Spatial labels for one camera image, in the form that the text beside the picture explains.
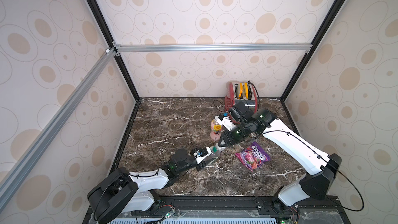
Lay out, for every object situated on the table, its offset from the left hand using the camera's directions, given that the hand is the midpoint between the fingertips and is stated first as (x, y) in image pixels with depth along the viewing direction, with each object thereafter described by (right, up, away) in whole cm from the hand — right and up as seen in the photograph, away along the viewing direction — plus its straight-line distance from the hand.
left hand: (215, 154), depth 76 cm
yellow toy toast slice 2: (+21, +35, +21) cm, 46 cm away
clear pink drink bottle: (+1, +12, +9) cm, 15 cm away
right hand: (+2, +5, -6) cm, 8 cm away
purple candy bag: (+23, -4, +11) cm, 26 cm away
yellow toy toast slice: (+17, +34, +23) cm, 45 cm away
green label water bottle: (0, +3, -4) cm, 5 cm away
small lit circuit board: (-22, -26, -6) cm, 35 cm away
